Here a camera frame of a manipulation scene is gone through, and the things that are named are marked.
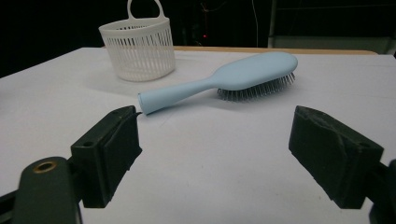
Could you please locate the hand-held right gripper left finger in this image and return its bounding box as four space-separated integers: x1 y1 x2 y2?
70 105 143 209

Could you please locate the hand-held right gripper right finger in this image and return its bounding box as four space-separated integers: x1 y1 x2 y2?
288 105 385 210

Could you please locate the white slotted plastic basket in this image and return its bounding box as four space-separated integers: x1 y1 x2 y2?
98 0 177 83

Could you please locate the light blue hairbrush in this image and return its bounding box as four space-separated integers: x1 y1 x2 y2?
137 51 299 116

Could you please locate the white paper sheet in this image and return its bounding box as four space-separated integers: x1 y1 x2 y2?
0 47 396 224

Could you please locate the thin white cable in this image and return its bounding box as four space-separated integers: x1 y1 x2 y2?
251 0 260 48

